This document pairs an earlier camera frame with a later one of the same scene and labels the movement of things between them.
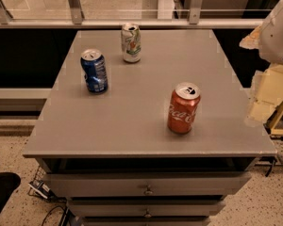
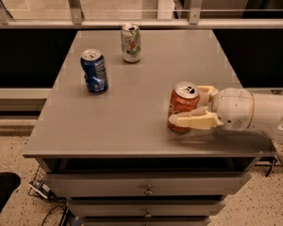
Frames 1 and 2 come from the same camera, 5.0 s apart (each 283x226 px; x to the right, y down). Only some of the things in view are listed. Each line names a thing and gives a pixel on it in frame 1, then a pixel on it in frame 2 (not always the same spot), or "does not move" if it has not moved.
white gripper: (277, 37) → (233, 107)
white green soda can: (130, 35) does not move
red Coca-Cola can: (183, 106) does not move
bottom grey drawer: (145, 220) does not move
